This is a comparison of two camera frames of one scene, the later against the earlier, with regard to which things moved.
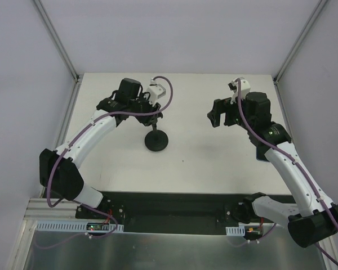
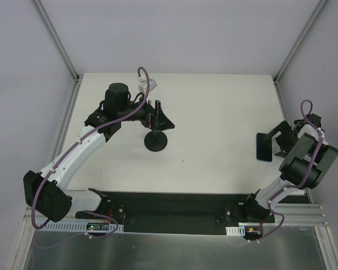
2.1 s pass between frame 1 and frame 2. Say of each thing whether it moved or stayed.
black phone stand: stayed
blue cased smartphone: stayed
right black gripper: moved
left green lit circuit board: stayed
